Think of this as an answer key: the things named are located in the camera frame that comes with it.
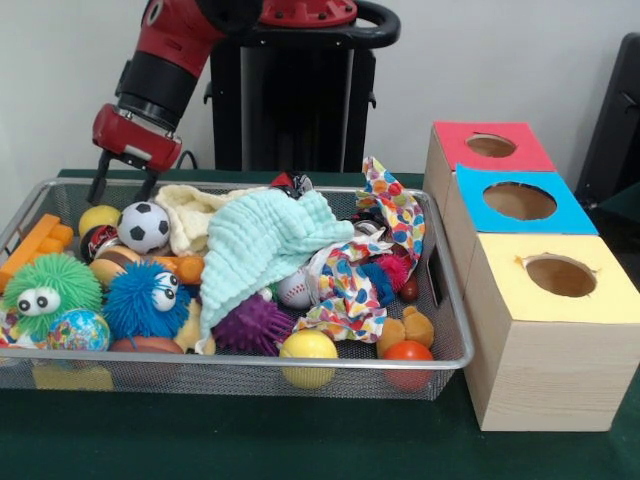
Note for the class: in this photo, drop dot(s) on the blue spiky ball with eyes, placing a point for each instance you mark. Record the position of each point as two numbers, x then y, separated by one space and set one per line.
135 305

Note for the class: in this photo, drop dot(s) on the red orange ball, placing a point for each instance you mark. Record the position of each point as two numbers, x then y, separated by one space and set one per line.
409 357

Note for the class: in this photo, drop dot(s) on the cream waffle cloth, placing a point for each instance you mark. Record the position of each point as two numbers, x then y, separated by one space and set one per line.
192 215

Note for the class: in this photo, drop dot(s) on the mint green cloth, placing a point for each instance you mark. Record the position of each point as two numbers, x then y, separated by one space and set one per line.
250 240

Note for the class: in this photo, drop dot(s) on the yellow ball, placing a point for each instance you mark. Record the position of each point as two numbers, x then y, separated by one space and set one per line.
97 217
309 350

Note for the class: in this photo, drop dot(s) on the purple knobbly toy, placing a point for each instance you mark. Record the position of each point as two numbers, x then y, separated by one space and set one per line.
250 325

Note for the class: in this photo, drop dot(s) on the orange ladder-shaped block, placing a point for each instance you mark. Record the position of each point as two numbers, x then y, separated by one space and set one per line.
35 245

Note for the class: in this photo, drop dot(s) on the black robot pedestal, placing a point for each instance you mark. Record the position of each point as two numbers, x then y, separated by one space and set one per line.
290 100

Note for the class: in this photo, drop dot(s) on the polka dot cloth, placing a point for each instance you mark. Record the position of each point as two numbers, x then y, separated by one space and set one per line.
350 290

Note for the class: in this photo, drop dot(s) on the black panel stand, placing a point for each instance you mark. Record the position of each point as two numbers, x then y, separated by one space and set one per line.
610 125

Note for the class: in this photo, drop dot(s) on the crushed soda can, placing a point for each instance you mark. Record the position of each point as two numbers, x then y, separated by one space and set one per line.
292 182

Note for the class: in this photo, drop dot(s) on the globe print ball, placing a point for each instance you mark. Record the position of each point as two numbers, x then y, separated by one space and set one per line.
77 330

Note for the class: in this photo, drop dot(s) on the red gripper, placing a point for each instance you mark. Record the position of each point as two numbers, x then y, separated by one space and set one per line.
135 140

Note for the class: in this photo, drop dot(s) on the small soccer ball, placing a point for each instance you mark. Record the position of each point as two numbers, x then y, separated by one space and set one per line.
145 227

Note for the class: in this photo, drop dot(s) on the dark green tablecloth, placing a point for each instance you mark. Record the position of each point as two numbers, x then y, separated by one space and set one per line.
250 440

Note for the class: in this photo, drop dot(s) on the green spiky ball with eyes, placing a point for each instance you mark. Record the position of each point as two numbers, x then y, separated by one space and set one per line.
50 285

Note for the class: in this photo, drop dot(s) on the wooden three-hole box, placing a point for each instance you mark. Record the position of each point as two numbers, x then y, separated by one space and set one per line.
545 375

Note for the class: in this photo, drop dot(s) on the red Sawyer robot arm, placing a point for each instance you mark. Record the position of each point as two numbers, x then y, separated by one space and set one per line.
160 75

